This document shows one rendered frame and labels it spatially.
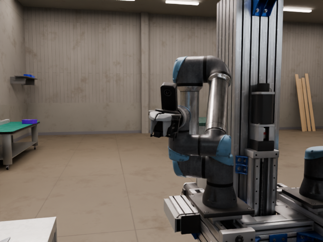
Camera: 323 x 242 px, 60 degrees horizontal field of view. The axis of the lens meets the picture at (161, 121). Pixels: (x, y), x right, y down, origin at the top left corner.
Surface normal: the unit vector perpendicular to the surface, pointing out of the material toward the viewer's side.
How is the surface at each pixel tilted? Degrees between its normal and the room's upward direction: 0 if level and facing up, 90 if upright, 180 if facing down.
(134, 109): 90
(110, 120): 90
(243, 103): 90
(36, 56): 90
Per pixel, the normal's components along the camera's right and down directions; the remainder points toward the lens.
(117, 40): 0.19, 0.08
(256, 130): -0.98, 0.01
